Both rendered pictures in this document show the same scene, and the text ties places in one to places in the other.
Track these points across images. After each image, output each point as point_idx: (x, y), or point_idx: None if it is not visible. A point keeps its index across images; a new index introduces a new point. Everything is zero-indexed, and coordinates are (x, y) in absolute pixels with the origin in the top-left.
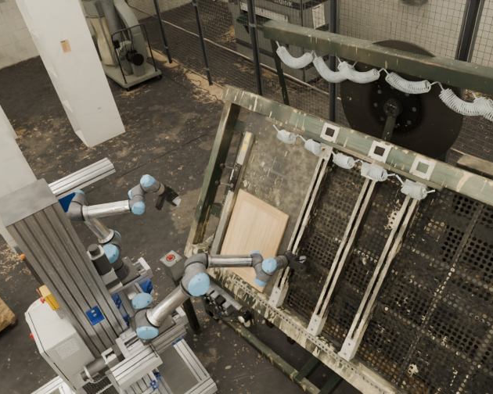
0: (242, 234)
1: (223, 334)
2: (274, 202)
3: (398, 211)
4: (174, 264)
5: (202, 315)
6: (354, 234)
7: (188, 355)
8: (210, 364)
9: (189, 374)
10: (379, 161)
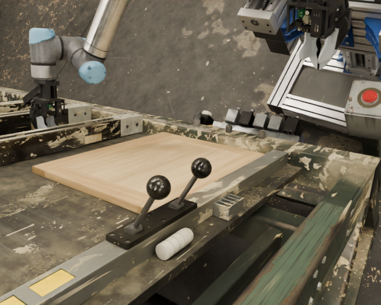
0: (181, 166)
1: (322, 193)
2: (56, 189)
3: None
4: (350, 92)
5: None
6: None
7: (325, 113)
8: None
9: (308, 96)
10: None
